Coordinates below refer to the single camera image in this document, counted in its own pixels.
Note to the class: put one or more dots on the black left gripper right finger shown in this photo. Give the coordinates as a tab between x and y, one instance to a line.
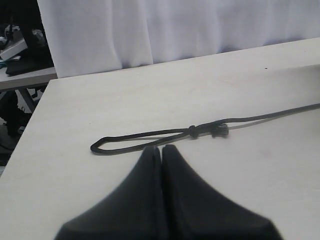
196	211

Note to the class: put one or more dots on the white box on side table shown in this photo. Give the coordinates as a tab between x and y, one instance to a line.
13	49

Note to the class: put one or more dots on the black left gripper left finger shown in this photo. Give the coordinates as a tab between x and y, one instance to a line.
133	211

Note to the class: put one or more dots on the grey side table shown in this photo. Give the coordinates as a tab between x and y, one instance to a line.
25	80

